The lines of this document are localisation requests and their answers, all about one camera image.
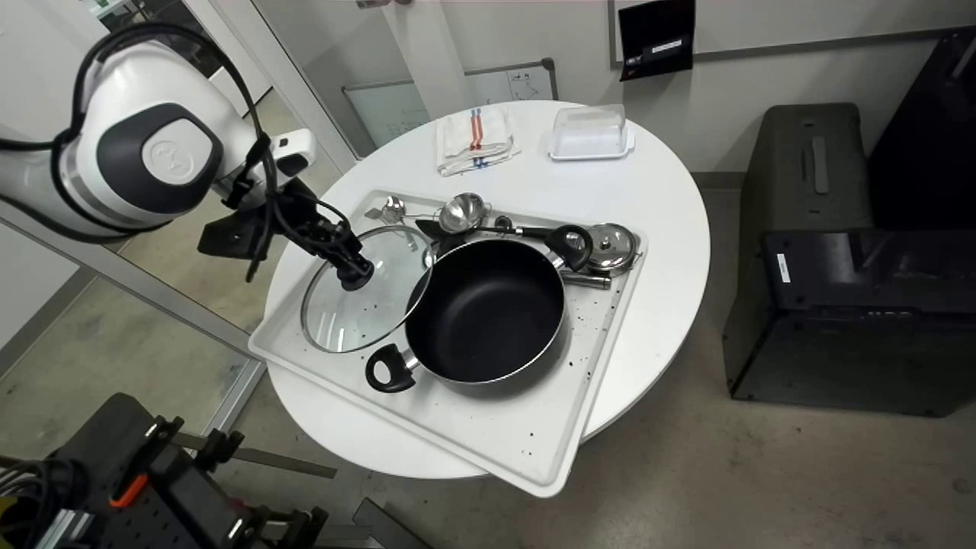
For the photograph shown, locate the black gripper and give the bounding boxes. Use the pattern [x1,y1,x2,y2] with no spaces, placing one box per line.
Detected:
[267,178,379,293]

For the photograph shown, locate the round glass pot lid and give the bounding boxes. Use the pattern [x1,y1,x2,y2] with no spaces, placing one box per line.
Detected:
[300,223,437,356]

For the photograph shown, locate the black cooking pot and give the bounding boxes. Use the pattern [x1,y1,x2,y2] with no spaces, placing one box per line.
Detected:
[362,235,571,396]

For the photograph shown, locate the white plastic tray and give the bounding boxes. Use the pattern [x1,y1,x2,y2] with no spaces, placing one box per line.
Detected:
[247,188,650,499]

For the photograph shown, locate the thin steel utensil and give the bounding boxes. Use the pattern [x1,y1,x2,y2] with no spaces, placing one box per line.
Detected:
[359,192,443,226]

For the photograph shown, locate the steel measuring spoon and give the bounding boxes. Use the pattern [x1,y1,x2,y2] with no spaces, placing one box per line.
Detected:
[437,192,487,235]

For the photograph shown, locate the white plastic packet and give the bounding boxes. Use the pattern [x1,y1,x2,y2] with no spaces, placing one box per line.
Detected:
[434,103,521,178]

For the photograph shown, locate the black measuring cup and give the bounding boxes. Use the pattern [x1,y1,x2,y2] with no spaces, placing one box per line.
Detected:
[546,223,596,273]

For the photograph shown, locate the steel measuring cup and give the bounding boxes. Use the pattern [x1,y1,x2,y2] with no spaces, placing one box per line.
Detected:
[587,219,644,276]

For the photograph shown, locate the clear plastic box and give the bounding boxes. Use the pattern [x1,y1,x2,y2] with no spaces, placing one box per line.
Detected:
[544,101,638,164]

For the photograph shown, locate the round white table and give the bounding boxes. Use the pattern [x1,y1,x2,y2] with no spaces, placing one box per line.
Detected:
[261,96,714,483]

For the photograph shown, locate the black equipment cart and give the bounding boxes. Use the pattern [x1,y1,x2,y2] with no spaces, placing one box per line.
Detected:
[0,389,332,549]

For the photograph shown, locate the small upright black case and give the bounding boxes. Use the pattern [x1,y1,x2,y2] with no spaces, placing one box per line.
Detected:
[742,101,878,242]

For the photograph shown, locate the large black hard case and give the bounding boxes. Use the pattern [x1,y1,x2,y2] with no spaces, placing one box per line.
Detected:
[724,226,976,421]

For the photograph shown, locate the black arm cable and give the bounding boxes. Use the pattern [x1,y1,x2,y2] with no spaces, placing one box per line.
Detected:
[53,20,354,286]

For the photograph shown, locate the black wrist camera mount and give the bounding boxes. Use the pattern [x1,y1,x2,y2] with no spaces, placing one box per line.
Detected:
[196,203,275,260]

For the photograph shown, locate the aluminium frame rail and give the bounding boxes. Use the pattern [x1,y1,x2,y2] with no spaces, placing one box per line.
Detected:
[0,194,339,483]

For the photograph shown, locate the black wall sign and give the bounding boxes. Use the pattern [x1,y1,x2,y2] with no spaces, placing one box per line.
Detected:
[617,0,700,82]

